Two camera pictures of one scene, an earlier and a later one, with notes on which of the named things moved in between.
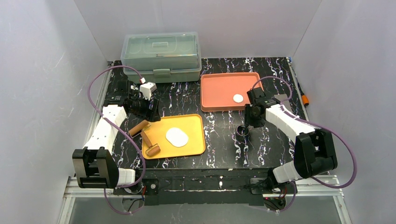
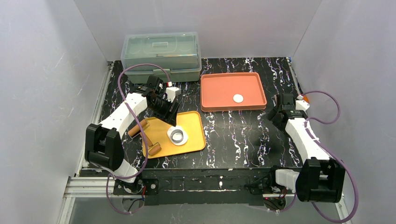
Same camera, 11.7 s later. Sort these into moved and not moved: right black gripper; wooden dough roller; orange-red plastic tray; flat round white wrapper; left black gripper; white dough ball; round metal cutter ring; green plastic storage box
Moved: right black gripper; left black gripper; round metal cutter ring
Not moved: flat round white wrapper; white dough ball; wooden dough roller; green plastic storage box; orange-red plastic tray
